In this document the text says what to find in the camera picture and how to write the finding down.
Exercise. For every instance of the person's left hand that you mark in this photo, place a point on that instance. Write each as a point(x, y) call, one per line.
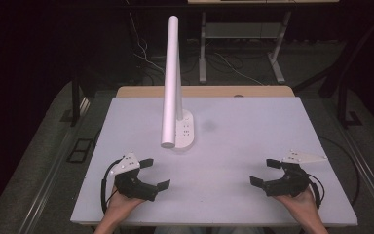
point(121, 204)

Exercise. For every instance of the white desk lamp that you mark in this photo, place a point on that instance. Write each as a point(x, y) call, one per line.
point(170, 97)

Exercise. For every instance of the person's right hand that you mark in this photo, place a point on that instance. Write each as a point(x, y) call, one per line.
point(300, 204)

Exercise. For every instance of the white metal desk frame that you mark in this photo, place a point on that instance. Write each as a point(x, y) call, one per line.
point(202, 65)

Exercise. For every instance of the black floor frame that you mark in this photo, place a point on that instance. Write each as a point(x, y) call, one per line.
point(72, 150)

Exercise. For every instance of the black metal stand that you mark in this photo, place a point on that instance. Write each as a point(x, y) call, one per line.
point(342, 104)
point(75, 104)

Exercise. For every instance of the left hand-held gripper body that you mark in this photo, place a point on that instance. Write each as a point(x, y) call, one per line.
point(133, 188)

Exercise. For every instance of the metal floor rail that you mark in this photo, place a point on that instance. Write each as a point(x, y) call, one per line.
point(50, 169)
point(370, 169)

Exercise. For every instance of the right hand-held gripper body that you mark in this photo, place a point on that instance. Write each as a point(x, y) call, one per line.
point(289, 185)

